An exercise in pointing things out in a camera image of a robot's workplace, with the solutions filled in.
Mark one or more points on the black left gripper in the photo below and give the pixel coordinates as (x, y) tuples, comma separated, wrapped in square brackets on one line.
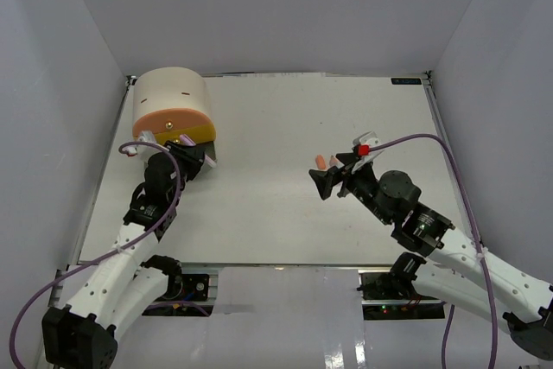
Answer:
[(192, 155)]

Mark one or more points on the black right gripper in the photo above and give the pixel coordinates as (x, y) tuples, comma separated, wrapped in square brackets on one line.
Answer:
[(325, 181)]

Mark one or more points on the purple highlighter body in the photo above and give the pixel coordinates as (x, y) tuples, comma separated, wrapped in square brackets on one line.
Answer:
[(190, 144)]

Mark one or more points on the grey-green bottom drawer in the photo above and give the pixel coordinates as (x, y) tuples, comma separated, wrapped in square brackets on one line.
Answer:
[(210, 158)]

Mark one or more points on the orange top drawer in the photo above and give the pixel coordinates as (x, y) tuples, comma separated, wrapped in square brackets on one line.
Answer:
[(175, 119)]

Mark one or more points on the yellow drawer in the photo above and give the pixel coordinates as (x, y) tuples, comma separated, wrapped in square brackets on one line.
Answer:
[(190, 133)]

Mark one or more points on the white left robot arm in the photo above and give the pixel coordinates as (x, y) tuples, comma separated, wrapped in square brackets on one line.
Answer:
[(86, 330)]

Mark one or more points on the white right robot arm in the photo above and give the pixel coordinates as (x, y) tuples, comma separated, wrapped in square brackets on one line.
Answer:
[(441, 261)]

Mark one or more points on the orange highlighter cap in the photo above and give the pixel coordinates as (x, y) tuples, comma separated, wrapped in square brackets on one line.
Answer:
[(320, 162)]

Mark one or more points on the cream round drawer cabinet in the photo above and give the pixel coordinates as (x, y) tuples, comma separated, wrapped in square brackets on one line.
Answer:
[(168, 88)]

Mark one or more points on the dark table corner label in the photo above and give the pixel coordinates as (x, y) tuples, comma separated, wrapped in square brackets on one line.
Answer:
[(406, 81)]

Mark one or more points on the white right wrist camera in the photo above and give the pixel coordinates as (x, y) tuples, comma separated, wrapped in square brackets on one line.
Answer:
[(364, 147)]

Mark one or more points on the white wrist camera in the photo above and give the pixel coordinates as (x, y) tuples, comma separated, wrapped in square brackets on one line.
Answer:
[(145, 143), (364, 147)]

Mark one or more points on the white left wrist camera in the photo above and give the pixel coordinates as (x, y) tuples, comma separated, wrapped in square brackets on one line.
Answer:
[(145, 143)]

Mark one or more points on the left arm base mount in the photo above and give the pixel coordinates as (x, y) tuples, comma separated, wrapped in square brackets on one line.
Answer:
[(188, 296)]

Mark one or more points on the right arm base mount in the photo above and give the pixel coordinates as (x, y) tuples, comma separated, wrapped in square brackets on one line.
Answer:
[(381, 301)]

